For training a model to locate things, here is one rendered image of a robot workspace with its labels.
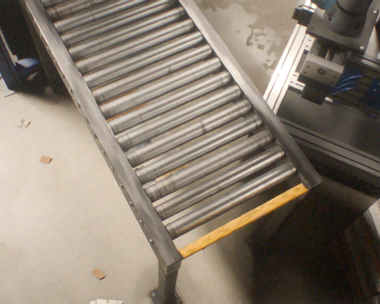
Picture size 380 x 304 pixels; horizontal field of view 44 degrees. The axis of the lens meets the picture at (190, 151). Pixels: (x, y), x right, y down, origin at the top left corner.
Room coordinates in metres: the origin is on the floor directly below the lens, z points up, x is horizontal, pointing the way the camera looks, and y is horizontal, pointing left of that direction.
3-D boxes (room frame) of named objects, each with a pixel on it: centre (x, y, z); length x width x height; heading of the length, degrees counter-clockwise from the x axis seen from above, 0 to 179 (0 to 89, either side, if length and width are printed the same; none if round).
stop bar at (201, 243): (0.44, -0.19, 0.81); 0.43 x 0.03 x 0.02; 127
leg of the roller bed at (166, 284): (0.32, 0.02, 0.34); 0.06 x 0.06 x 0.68; 37
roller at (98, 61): (1.04, 0.24, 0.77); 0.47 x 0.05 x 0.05; 127
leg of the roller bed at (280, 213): (0.62, -0.38, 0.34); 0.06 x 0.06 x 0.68; 37
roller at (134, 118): (0.83, 0.08, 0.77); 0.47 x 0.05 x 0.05; 127
